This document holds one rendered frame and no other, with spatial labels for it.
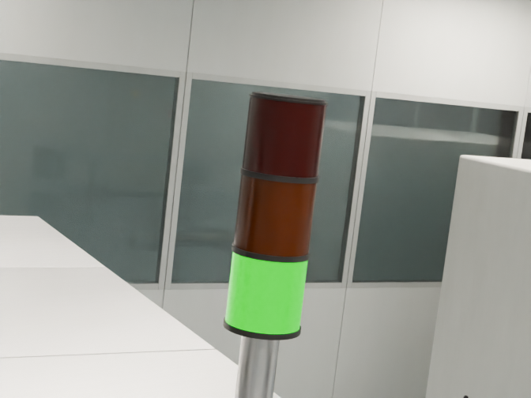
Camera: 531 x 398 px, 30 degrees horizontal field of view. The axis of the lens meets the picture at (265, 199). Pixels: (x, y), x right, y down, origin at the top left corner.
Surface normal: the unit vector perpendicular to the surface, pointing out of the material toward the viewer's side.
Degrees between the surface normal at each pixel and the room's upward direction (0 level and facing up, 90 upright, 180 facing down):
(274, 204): 90
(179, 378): 0
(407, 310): 90
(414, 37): 90
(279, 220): 90
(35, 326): 0
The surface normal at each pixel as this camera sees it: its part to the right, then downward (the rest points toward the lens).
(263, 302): -0.07, 0.13
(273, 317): 0.24, 0.16
